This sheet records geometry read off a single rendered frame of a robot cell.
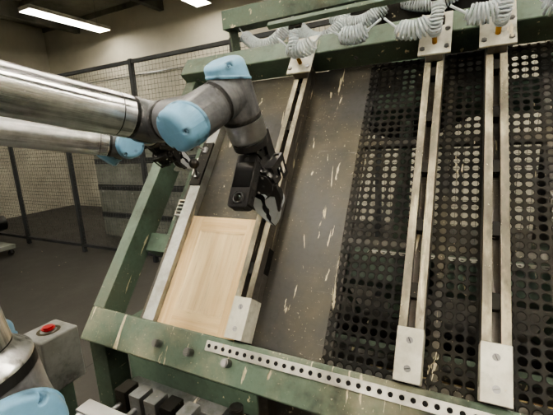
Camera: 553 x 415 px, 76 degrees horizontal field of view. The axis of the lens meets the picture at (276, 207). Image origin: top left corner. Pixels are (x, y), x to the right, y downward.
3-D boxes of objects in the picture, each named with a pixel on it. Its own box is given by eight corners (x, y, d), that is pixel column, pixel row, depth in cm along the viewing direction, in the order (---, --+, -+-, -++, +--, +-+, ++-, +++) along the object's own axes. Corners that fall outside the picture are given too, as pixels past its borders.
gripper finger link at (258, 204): (281, 211, 85) (271, 179, 79) (272, 227, 81) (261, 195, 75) (270, 210, 86) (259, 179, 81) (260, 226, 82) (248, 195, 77)
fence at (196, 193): (150, 319, 128) (141, 318, 125) (225, 109, 163) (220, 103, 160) (160, 322, 126) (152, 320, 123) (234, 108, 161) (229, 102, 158)
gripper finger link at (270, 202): (294, 212, 83) (284, 179, 78) (285, 229, 79) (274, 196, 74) (281, 211, 85) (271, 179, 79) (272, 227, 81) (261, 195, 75)
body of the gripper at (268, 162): (290, 174, 79) (276, 125, 72) (275, 198, 73) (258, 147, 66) (260, 174, 82) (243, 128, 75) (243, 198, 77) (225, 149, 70)
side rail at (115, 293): (114, 311, 144) (92, 305, 136) (198, 97, 185) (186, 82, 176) (125, 314, 142) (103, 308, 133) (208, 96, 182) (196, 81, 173)
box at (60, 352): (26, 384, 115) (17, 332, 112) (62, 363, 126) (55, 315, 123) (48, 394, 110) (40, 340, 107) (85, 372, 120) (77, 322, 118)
